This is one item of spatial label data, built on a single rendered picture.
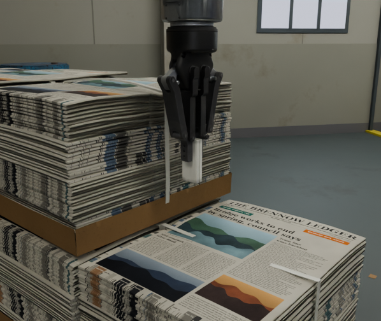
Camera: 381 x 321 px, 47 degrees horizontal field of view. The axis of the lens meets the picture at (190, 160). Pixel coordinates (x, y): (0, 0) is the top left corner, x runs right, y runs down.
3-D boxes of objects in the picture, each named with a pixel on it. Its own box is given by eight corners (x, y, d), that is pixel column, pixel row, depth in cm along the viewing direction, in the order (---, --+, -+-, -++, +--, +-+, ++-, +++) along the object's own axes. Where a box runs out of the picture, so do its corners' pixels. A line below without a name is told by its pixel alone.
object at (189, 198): (179, 214, 79) (179, 191, 78) (85, 181, 98) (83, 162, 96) (232, 192, 91) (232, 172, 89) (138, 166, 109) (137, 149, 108)
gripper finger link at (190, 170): (199, 139, 67) (196, 140, 67) (199, 183, 69) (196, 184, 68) (184, 137, 69) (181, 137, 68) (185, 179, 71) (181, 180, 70)
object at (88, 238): (76, 257, 63) (73, 230, 62) (-13, 209, 82) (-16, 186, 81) (155, 224, 75) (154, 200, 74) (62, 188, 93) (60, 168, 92)
